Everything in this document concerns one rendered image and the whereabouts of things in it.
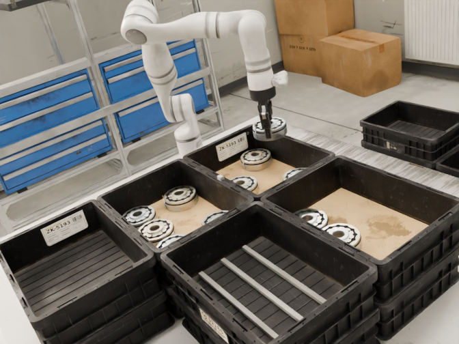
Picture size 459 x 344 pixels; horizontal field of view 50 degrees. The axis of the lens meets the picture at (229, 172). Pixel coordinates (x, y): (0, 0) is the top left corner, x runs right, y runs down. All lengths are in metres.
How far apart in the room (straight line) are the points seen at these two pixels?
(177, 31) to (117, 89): 1.99
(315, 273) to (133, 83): 2.43
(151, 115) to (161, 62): 1.96
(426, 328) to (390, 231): 0.24
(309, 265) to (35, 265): 0.76
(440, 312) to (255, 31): 0.82
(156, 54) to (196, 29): 0.21
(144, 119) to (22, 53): 1.08
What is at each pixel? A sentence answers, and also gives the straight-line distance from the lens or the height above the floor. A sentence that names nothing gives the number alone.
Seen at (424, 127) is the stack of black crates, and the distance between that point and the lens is 2.60.
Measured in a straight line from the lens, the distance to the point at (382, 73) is 4.36.
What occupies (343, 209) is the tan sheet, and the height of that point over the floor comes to 0.83.
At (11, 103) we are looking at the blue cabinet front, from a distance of 3.13.
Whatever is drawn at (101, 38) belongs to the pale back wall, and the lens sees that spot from 4.19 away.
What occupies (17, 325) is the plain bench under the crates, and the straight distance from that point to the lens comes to 1.56.
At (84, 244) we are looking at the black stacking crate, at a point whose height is 0.83.
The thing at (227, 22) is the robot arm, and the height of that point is 1.33.
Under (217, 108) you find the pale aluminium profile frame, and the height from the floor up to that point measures 0.29.
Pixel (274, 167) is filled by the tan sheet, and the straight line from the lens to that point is 1.63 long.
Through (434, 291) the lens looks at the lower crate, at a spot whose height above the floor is 0.73.
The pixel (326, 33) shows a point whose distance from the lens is 4.71.
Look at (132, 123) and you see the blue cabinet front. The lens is 3.43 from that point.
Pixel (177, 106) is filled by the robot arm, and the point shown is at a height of 1.03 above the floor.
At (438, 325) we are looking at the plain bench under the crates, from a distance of 1.26.
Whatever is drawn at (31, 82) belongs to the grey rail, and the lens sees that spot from 3.14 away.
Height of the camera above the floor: 1.61
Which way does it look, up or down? 28 degrees down
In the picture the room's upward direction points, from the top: 12 degrees counter-clockwise
